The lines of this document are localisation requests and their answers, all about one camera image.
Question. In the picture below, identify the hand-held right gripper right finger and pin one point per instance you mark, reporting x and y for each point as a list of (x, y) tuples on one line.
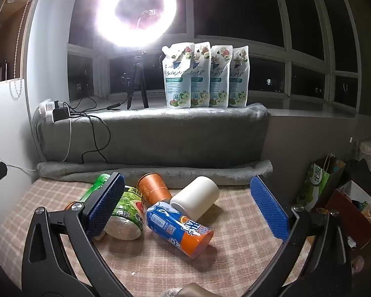
[(270, 212)]

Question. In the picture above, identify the red cardboard box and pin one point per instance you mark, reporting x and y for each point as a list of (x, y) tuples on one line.
[(349, 219)]

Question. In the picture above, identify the green bottle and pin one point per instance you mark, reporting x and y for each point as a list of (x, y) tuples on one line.
[(94, 188)]

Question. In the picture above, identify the black tripod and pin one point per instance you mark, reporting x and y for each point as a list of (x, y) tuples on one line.
[(141, 77)]

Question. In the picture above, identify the grey blanket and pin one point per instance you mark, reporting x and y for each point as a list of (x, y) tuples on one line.
[(173, 136)]

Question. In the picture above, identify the white floral refill pouch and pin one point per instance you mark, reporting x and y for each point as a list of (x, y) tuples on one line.
[(201, 80), (238, 80), (219, 80), (176, 80)]

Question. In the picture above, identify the green paper bag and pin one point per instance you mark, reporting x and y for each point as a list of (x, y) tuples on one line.
[(312, 185)]

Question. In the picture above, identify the white power strip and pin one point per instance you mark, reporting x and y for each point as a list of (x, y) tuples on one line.
[(46, 111)]

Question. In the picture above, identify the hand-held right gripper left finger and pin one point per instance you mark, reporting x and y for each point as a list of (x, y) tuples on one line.
[(105, 205)]

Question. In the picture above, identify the green label cup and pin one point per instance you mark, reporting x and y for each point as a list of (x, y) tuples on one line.
[(128, 213)]

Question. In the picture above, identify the blue and orange cup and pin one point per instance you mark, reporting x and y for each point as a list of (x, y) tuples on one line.
[(173, 225)]

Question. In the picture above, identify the white cup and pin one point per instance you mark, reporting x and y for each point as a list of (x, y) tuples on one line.
[(194, 196)]

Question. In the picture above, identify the black power adapter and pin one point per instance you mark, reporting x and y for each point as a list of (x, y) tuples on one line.
[(61, 111)]

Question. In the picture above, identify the orange paper cup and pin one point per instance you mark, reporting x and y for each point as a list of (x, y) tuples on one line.
[(153, 188)]

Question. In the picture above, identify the checked mat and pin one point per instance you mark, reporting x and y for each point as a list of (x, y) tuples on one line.
[(235, 253)]

